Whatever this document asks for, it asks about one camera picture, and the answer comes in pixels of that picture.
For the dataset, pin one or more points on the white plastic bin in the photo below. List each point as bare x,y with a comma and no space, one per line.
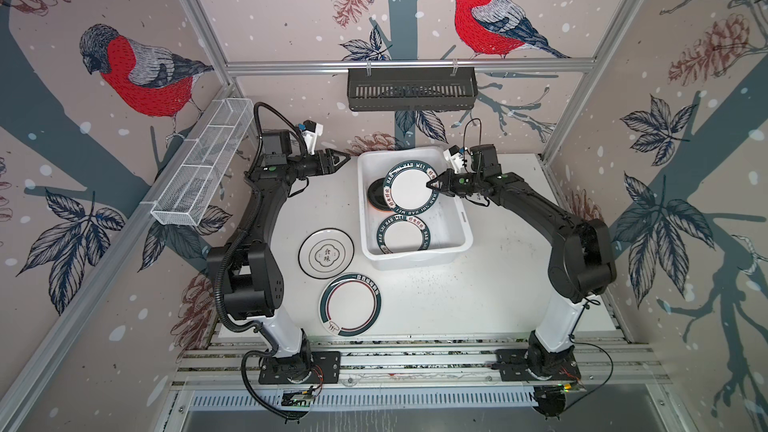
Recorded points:
450,230

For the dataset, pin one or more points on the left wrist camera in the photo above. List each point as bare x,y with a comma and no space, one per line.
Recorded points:
310,132

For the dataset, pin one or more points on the white plate green red rim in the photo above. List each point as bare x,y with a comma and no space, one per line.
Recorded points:
350,305

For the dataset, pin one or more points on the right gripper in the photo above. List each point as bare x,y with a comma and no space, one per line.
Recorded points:
450,185

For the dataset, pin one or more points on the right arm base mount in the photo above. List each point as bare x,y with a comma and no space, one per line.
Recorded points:
536,365

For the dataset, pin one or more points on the white plate black line pattern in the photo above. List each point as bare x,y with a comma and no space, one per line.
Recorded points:
326,253

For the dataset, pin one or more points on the white plate green lettered rim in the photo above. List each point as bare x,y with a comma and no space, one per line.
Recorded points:
400,233

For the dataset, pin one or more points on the black wall basket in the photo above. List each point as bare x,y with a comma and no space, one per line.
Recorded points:
411,89

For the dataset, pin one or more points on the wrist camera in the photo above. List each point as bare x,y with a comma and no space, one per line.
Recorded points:
310,132
456,159

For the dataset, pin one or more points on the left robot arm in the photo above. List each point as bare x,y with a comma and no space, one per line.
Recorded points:
248,285

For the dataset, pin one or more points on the white plate dark lettered rim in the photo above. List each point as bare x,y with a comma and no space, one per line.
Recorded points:
405,188

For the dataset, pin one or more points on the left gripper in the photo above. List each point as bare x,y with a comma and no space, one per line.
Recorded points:
328,166

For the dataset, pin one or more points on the white wire mesh basket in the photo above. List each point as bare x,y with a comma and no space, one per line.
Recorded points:
195,182

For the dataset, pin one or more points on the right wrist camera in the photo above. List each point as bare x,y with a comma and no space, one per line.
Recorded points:
456,159

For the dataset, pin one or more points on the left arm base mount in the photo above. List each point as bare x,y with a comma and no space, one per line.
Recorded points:
319,368

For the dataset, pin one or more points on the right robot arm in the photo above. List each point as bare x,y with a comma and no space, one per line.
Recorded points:
581,264

